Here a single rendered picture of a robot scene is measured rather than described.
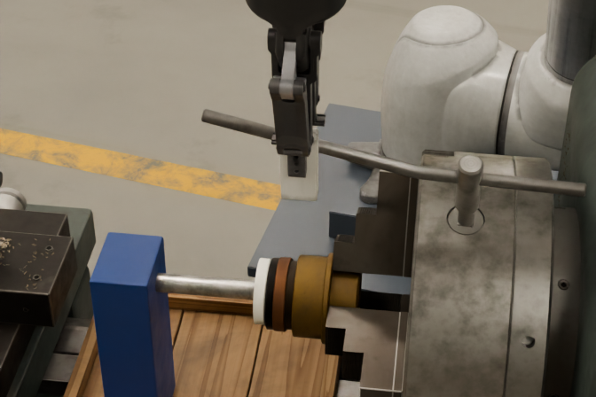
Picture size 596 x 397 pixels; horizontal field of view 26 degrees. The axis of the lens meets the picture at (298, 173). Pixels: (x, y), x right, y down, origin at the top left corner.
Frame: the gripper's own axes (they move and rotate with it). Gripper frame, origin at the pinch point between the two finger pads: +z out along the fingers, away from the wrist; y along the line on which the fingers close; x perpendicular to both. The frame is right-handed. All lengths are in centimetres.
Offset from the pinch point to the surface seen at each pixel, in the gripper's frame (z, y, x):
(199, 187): 152, -150, -46
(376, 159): 4.5, -6.1, 5.9
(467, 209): 9.3, -5.7, 14.2
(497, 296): 15.0, -0.8, 17.4
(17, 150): 153, -159, -96
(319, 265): 23.7, -10.6, 0.4
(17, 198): 42, -35, -41
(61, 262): 34.6, -17.7, -29.6
